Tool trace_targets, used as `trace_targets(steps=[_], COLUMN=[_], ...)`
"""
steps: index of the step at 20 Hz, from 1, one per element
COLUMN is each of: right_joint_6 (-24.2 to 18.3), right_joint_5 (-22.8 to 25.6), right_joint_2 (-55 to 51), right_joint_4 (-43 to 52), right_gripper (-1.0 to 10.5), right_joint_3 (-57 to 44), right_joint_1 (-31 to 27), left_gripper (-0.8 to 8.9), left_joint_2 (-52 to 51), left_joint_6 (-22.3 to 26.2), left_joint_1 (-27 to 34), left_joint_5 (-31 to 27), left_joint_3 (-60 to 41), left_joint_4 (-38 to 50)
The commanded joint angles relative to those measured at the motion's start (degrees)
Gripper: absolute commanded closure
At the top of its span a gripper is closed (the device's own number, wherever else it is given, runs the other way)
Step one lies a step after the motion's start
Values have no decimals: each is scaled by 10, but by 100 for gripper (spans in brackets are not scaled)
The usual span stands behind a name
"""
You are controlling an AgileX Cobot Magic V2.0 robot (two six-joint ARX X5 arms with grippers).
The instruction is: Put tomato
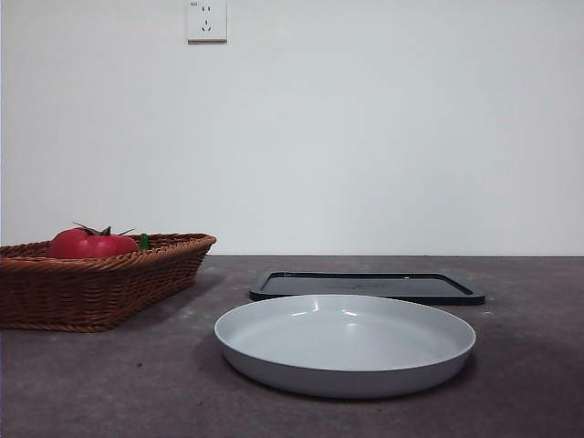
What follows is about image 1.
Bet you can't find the red tomato with green stem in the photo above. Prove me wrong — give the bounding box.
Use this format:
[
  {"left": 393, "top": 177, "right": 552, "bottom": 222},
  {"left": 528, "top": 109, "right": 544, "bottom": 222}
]
[{"left": 48, "top": 222, "right": 139, "bottom": 260}]

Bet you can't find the black rectangular tray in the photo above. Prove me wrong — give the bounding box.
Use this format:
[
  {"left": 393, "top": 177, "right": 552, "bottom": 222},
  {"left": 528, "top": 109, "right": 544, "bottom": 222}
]
[{"left": 249, "top": 270, "right": 487, "bottom": 307}]

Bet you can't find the grey round plate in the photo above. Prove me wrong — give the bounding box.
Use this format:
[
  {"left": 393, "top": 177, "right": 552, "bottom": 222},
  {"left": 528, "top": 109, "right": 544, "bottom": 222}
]
[{"left": 214, "top": 294, "right": 478, "bottom": 401}]

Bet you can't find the brown wicker basket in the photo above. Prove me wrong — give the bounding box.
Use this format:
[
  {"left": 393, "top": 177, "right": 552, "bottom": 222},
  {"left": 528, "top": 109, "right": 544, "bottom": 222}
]
[{"left": 0, "top": 233, "right": 218, "bottom": 333}]

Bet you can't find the white wall socket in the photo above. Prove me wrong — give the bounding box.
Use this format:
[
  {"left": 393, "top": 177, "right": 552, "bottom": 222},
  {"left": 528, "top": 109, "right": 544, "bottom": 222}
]
[{"left": 186, "top": 0, "right": 228, "bottom": 46}]

